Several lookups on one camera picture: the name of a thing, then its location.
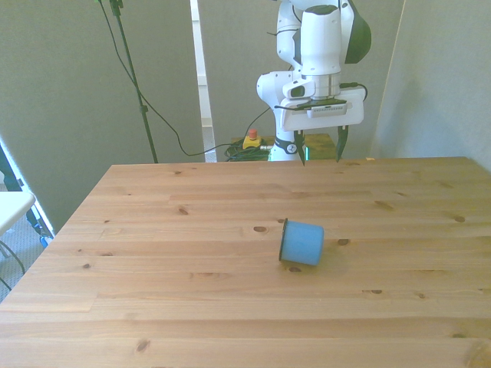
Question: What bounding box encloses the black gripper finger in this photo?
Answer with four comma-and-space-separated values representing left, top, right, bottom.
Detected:
295, 130, 308, 167
335, 125, 348, 164

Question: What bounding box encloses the yellow emergency stop button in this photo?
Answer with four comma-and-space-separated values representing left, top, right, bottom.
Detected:
242, 129, 264, 152

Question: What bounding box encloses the white folding table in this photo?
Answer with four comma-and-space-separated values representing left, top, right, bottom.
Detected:
0, 190, 37, 235

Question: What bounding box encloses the blue mug with black rim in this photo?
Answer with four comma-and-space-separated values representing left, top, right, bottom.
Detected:
278, 218, 326, 268

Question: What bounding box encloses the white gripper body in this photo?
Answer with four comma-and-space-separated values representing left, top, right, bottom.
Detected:
281, 87, 365, 133

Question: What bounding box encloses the thin black camera stand pole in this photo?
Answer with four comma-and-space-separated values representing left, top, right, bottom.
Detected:
108, 0, 160, 164

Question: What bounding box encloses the white door frame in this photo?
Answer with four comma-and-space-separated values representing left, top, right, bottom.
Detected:
189, 0, 215, 128

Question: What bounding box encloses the coiled green cable bundle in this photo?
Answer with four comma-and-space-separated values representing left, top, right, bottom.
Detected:
223, 142, 275, 163

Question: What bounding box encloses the black cable hanging from pole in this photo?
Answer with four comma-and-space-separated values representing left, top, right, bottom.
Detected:
95, 0, 246, 157

